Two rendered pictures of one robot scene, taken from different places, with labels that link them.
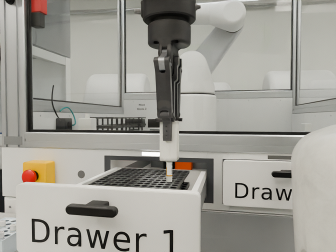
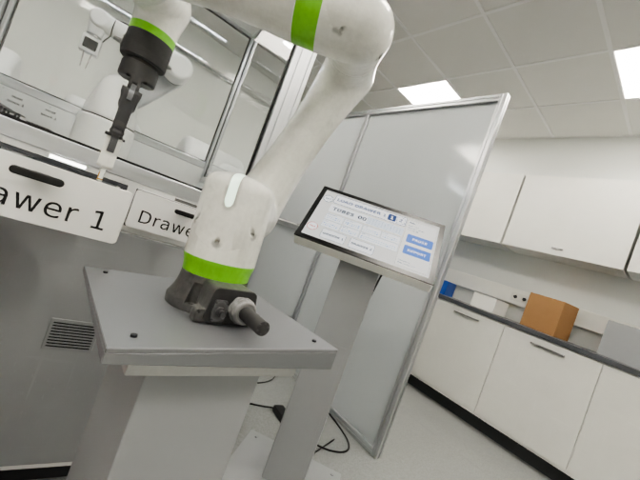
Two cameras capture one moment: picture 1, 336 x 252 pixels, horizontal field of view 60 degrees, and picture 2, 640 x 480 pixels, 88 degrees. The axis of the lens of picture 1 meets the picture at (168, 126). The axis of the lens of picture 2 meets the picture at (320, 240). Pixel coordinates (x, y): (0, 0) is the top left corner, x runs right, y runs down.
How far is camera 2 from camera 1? 39 cm
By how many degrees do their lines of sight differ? 46
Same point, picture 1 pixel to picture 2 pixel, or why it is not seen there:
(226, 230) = (119, 247)
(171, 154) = (109, 163)
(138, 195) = (82, 180)
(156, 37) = (130, 71)
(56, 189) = not seen: outside the picture
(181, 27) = (152, 75)
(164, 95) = (123, 117)
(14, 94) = not seen: outside the picture
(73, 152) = not seen: outside the picture
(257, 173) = (163, 208)
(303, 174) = (210, 183)
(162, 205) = (101, 192)
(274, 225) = (162, 250)
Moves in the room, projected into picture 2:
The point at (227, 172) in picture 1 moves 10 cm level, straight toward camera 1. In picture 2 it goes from (138, 200) to (140, 203)
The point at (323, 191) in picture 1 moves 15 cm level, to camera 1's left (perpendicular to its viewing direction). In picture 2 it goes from (214, 189) to (117, 150)
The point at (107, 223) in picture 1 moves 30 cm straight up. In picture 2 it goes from (42, 192) to (100, 37)
